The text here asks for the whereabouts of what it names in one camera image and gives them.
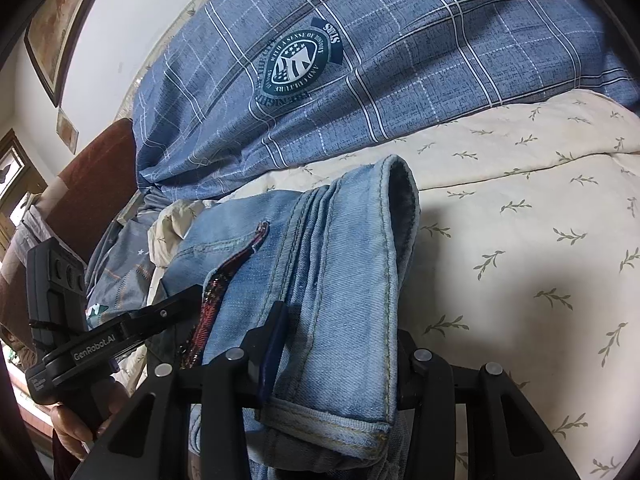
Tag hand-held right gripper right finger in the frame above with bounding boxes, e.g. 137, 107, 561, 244
395, 327, 571, 480

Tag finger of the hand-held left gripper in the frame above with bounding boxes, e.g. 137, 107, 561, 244
122, 282, 213, 350

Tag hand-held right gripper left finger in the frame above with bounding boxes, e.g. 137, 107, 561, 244
70, 301, 290, 480

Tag light blue denim pants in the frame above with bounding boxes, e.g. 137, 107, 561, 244
145, 154, 421, 480

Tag person's left hand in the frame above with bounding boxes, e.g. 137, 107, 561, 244
50, 382, 132, 462

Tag grey star-print cloth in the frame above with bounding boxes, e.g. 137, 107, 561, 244
84, 189, 201, 343

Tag brown headboard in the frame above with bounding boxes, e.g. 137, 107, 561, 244
0, 117, 144, 333

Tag cream leaf-print quilt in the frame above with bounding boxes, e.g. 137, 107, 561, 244
120, 89, 640, 480

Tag blue plaid quilt with emblem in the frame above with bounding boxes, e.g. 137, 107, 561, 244
131, 0, 640, 207

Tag wooden window frame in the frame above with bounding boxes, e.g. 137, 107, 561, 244
0, 129, 49, 257

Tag small unframed wall picture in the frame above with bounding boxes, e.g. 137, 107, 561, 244
56, 107, 80, 155

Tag dark framed wall picture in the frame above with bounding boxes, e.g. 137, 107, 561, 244
24, 0, 109, 109

